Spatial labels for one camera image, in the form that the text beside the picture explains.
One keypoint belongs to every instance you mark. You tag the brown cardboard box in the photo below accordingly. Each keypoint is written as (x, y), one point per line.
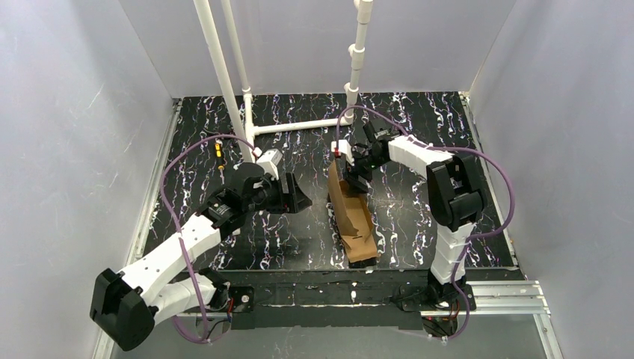
(353, 221)

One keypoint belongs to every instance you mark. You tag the aluminium front rail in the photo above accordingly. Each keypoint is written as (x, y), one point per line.
(406, 300)

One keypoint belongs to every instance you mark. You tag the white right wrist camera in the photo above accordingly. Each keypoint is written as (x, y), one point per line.
(342, 150)

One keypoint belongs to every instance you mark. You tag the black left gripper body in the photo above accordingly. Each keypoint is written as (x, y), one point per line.
(288, 192)

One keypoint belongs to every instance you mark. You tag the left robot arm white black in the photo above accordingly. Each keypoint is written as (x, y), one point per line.
(128, 304)

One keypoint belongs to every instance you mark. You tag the black small tool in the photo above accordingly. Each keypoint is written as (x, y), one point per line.
(210, 133)

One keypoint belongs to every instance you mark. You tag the white PVC pipe frame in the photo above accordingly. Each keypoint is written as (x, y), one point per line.
(289, 47)

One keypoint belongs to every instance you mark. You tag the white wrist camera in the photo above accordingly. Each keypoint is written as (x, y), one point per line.
(342, 150)
(268, 162)

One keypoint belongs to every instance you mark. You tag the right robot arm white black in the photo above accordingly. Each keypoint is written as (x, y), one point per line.
(455, 192)

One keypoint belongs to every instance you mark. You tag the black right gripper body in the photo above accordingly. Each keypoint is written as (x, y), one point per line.
(359, 167)

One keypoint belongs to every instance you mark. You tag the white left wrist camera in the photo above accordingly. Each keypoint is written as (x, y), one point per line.
(268, 162)

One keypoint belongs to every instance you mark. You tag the yellow black screwdriver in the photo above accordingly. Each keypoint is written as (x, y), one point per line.
(219, 154)

